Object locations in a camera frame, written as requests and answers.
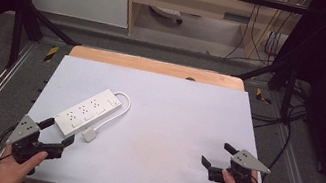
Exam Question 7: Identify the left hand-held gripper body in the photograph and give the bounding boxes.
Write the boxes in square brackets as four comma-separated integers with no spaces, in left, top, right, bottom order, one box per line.
[2,111,69,172]

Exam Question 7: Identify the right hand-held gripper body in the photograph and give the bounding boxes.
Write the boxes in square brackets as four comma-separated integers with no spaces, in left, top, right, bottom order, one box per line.
[206,143,275,183]

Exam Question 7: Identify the white power strip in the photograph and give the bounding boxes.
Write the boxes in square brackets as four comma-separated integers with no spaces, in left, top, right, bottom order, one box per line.
[51,80,125,146]
[147,4,186,26]

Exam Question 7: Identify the person's left hand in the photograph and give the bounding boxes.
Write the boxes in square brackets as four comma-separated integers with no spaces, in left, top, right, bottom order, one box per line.
[0,143,50,183]

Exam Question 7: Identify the black metal stand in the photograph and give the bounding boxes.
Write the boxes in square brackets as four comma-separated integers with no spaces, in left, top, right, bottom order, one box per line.
[0,0,90,82]
[229,4,325,128]

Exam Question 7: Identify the wooden table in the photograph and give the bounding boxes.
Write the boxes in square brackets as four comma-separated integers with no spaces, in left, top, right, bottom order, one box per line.
[67,43,248,93]

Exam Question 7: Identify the white power strip under desk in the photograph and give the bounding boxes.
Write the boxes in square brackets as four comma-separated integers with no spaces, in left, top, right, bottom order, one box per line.
[147,4,186,26]

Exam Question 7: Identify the wooden desk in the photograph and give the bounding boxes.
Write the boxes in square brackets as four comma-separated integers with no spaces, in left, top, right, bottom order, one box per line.
[115,0,307,66]

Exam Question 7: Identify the white power cable with plug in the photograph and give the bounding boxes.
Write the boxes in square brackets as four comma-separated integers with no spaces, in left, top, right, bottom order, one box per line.
[79,86,134,150]

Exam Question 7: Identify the bundle of black floor cables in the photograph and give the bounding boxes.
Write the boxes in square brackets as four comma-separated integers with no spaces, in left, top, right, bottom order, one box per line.
[240,72,316,175]

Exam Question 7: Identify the hanging black cables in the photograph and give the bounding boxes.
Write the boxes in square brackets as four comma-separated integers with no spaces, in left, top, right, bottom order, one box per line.
[223,0,293,70]

